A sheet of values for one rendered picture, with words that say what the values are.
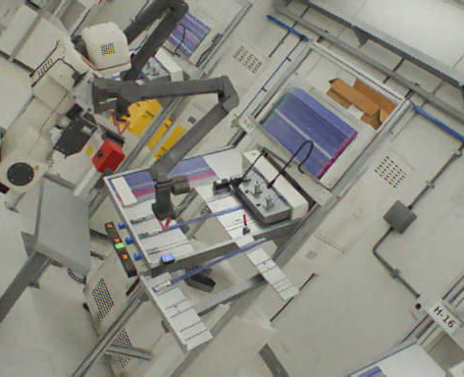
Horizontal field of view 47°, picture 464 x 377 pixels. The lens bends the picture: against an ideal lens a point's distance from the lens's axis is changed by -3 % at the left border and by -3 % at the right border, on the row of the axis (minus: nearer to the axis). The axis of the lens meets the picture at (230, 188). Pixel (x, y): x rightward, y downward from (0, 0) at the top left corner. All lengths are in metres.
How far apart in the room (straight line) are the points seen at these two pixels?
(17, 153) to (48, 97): 0.24
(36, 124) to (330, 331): 2.57
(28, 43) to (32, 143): 4.56
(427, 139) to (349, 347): 1.54
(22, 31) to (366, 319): 4.76
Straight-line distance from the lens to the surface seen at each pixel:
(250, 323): 2.81
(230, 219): 2.48
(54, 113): 2.18
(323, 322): 4.03
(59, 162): 3.99
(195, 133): 2.05
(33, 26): 6.60
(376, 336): 3.81
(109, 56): 2.10
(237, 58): 3.68
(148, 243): 2.38
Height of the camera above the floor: 1.56
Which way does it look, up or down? 11 degrees down
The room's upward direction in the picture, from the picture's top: 39 degrees clockwise
